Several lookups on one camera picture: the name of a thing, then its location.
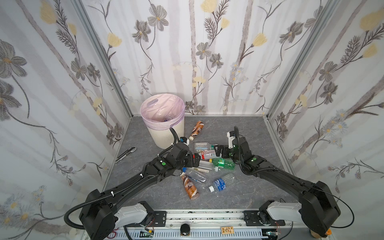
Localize clear bottle red cap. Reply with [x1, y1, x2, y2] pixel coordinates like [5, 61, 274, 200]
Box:
[199, 150, 217, 160]

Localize clear bottle green cap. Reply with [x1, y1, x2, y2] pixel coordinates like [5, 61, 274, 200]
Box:
[194, 142, 214, 153]

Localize green plastic bottle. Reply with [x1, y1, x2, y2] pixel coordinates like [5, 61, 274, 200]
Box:
[209, 158, 235, 170]

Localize clear bottle blue cap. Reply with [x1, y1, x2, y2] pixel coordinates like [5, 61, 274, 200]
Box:
[183, 168, 207, 183]

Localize clear square bottle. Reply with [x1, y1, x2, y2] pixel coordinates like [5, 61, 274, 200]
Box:
[199, 161, 219, 172]

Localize brown coffee bottle front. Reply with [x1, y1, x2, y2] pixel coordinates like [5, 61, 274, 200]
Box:
[181, 173, 200, 200]

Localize brown coffee bottle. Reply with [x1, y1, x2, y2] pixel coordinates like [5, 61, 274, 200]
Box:
[181, 173, 200, 200]
[189, 121, 205, 141]

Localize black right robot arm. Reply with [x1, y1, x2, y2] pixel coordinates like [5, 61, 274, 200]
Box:
[227, 127, 341, 237]

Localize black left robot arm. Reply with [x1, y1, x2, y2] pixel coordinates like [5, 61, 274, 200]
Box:
[64, 128, 201, 240]

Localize cream plastic waste bin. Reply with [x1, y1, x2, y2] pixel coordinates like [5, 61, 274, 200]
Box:
[144, 118, 185, 149]

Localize brown coffee bottle near bin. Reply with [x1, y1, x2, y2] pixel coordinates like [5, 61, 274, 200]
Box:
[189, 121, 205, 141]

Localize pink bin liner bag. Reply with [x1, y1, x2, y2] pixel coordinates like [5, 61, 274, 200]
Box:
[140, 94, 185, 123]

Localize clear bottle blue label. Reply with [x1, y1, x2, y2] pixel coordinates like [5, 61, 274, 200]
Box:
[209, 173, 235, 193]

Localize black round knob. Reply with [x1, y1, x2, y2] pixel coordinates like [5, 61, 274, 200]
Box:
[180, 224, 191, 236]

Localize small wooden tag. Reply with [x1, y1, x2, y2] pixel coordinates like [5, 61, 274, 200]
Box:
[221, 227, 235, 235]

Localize red scissors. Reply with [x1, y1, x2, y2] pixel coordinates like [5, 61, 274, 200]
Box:
[107, 231, 118, 240]

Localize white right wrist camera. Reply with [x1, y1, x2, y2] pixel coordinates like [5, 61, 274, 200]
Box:
[227, 131, 236, 149]

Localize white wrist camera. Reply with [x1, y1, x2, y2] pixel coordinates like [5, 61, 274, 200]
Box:
[227, 131, 236, 149]
[180, 137, 190, 146]

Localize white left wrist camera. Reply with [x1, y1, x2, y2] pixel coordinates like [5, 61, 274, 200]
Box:
[180, 137, 190, 146]

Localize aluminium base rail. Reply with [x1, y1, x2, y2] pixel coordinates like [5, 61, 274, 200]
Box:
[112, 205, 313, 240]

